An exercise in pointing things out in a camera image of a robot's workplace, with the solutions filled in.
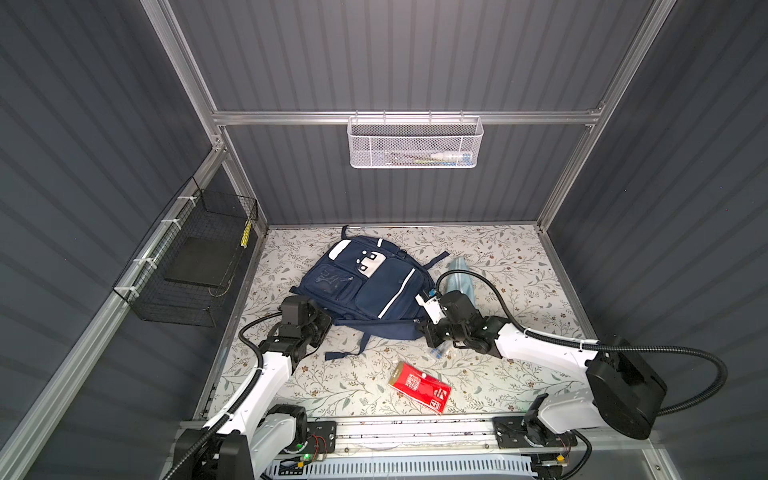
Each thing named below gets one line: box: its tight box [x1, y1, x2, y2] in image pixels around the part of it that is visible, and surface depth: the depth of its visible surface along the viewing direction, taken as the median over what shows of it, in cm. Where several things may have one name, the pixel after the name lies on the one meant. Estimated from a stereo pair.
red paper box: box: [388, 361, 452, 415], surface depth 83 cm
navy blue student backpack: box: [290, 225, 450, 359], surface depth 93 cm
